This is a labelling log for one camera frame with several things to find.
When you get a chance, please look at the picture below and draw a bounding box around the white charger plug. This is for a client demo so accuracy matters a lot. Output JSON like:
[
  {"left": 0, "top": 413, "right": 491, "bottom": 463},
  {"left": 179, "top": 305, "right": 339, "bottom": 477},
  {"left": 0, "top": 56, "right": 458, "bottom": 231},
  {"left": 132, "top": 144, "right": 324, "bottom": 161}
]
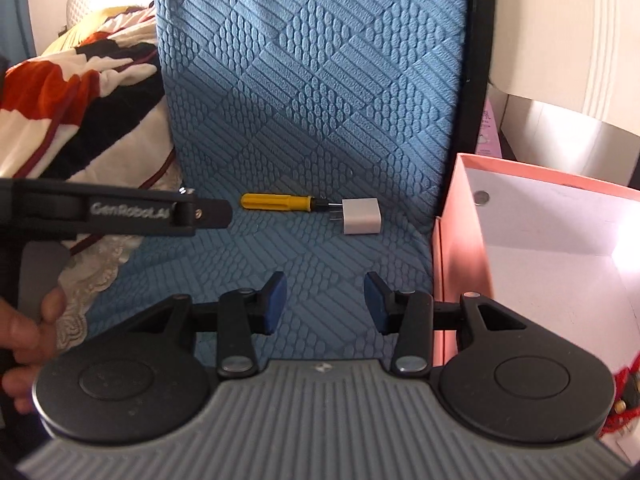
[{"left": 329, "top": 198, "right": 382, "bottom": 235}]

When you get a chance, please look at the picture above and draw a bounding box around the yellow handled screwdriver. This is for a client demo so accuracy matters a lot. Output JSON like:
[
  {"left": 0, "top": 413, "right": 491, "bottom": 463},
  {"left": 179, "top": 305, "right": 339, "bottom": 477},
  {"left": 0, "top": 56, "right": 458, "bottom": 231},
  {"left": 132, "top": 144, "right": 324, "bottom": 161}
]
[{"left": 240, "top": 193, "right": 342, "bottom": 212}]

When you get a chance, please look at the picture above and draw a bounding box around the person's left hand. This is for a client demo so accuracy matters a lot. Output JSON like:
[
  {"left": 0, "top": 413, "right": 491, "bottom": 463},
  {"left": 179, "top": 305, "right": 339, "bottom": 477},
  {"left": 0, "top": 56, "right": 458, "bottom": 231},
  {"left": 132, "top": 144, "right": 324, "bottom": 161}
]
[{"left": 1, "top": 286, "right": 67, "bottom": 414}]

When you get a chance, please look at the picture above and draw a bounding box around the patterned blanket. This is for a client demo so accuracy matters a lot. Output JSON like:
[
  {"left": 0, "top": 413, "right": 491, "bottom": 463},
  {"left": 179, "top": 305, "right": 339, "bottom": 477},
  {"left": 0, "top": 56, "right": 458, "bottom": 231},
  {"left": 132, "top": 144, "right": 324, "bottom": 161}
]
[{"left": 1, "top": 6, "right": 181, "bottom": 364}]

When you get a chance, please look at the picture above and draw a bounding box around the pink storage box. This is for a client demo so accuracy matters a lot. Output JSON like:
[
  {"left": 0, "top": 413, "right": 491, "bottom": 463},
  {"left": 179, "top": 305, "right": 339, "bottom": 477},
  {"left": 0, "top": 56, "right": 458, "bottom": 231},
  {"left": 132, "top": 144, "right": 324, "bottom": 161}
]
[{"left": 430, "top": 153, "right": 640, "bottom": 466}]

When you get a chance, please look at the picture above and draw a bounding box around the blue textured sofa cover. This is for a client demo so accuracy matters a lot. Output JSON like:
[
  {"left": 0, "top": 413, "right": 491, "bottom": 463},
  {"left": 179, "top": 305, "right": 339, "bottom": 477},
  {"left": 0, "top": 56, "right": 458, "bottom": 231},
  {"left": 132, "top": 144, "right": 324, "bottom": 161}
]
[{"left": 88, "top": 0, "right": 468, "bottom": 361}]

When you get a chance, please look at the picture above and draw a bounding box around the red tassel ornament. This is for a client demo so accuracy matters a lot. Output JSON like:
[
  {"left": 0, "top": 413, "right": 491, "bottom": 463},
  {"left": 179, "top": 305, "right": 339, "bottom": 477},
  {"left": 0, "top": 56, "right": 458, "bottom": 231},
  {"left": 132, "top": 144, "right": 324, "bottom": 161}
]
[{"left": 599, "top": 354, "right": 640, "bottom": 439}]

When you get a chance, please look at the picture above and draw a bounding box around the white cabinet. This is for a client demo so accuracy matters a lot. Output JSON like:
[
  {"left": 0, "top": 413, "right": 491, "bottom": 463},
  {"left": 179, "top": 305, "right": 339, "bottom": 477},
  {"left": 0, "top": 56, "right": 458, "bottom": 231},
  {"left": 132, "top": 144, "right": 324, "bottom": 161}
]
[{"left": 489, "top": 0, "right": 639, "bottom": 188}]

